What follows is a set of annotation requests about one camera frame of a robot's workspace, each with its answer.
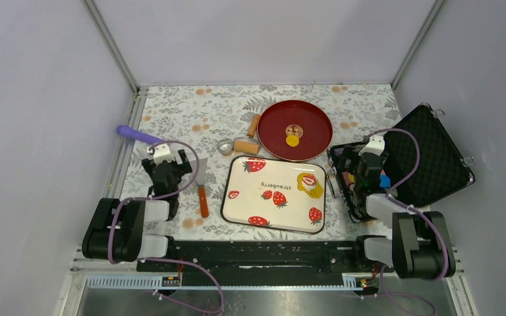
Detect orange handle metal scraper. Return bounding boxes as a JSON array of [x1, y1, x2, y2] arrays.
[[192, 158, 210, 218]]

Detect yellow dough scrap strip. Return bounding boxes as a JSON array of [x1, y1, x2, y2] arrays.
[[297, 172, 325, 199]]

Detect purple handle tool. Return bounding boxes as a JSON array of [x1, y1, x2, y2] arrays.
[[116, 125, 165, 145]]

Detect metal ring cutter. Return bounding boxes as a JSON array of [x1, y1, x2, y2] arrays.
[[217, 138, 234, 156]]

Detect yellow dough lump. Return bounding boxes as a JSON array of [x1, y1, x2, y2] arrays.
[[285, 134, 300, 147]]

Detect red round plate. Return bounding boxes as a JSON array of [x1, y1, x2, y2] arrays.
[[257, 100, 333, 161]]

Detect wooden dough roller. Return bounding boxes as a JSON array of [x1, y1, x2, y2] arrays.
[[233, 114, 261, 155]]

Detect strawberry print tray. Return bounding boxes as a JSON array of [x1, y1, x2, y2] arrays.
[[220, 156, 326, 234]]

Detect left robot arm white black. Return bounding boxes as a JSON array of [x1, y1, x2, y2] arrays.
[[81, 149, 194, 271]]

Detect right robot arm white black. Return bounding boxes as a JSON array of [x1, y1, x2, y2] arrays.
[[329, 143, 456, 280]]

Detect blue chip in case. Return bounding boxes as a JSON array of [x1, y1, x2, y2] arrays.
[[379, 174, 391, 189]]

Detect black foam-lined case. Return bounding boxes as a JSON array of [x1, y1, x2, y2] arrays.
[[327, 103, 475, 207]]

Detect floral table mat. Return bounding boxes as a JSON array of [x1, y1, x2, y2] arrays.
[[135, 84, 402, 241]]

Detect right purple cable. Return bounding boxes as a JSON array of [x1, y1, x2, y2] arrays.
[[364, 127, 451, 316]]

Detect purple cable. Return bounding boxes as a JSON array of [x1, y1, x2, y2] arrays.
[[364, 127, 451, 316], [106, 139, 225, 315]]

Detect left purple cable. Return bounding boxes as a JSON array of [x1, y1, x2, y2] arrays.
[[106, 139, 225, 315]]

